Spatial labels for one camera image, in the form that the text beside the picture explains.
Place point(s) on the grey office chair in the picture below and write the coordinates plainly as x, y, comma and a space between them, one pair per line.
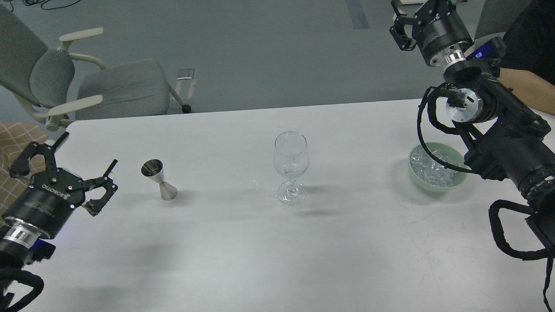
52, 83

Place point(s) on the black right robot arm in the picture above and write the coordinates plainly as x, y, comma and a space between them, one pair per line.
504, 138

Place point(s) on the clear ice cubes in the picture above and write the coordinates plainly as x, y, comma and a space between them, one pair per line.
429, 169

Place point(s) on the person in black shirt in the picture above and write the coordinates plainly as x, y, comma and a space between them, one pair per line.
530, 42

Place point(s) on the green bowl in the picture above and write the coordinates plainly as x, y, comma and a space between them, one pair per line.
433, 180

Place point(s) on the clear wine glass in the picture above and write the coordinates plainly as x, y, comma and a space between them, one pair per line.
291, 160

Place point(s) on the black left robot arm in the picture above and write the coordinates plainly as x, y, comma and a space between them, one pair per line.
20, 246

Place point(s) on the person's forearm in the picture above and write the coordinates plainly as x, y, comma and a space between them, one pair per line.
532, 90

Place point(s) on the metal floor plate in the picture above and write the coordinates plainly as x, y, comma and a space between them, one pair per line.
185, 74

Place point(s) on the steel cocktail jigger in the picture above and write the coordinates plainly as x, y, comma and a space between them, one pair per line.
154, 170

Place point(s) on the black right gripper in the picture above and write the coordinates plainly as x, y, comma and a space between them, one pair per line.
438, 30

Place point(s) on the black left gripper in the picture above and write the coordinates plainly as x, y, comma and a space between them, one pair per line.
47, 205

